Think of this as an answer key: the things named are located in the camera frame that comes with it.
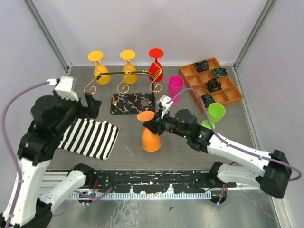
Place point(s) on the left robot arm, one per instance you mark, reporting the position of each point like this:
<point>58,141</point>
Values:
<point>52,116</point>

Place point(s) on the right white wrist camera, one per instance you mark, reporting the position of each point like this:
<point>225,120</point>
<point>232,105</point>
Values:
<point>165,103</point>

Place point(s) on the dark rose top left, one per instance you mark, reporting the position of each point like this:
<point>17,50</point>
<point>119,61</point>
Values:
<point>201,66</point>

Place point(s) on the black white striped cloth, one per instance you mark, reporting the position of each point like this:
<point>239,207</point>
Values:
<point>90,138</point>

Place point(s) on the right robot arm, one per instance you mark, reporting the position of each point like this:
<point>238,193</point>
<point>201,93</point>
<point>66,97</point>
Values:
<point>267,170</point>

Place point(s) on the pink plastic wine glass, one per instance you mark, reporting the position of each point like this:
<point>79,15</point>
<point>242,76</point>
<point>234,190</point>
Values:
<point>175,85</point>

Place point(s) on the dark green rose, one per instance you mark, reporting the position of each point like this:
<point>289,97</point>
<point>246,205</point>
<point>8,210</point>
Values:
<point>219,72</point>

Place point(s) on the green plastic wine glass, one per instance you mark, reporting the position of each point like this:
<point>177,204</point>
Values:
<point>215,112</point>

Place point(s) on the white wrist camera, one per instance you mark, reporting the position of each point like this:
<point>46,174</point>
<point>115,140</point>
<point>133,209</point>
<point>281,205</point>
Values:
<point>64,87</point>
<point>165,103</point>

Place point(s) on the red plastic wine glass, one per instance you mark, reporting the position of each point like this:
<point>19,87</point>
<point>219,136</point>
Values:
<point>156,68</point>

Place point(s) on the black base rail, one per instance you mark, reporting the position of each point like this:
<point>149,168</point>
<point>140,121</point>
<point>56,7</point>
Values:
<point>153,181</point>

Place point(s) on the dark red rose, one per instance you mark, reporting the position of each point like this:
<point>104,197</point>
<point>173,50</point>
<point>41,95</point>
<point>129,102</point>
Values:
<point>213,85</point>

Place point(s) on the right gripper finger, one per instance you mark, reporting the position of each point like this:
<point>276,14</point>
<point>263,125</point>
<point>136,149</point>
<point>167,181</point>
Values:
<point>158,115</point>
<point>153,126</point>

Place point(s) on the orange plastic wine glass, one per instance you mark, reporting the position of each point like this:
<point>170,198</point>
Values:
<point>150,141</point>

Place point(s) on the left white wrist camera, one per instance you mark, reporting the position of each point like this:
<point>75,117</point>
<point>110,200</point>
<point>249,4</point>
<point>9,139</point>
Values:
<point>64,87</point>

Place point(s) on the dark rose bottom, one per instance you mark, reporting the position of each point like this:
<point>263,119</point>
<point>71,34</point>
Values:
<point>207,99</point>

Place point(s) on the yellow plastic wine glass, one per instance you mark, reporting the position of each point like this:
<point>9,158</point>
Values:
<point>96,58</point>

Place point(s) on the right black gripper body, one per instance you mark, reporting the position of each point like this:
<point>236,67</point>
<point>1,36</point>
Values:
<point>168,124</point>

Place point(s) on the white slotted cable duct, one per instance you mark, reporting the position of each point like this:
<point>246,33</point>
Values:
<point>170,195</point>

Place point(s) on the gold wine glass rack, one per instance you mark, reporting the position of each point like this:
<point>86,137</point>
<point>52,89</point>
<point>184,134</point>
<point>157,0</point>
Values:
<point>123,102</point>

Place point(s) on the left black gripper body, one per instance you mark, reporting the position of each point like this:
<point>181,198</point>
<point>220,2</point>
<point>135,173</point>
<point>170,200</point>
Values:
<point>72,109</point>

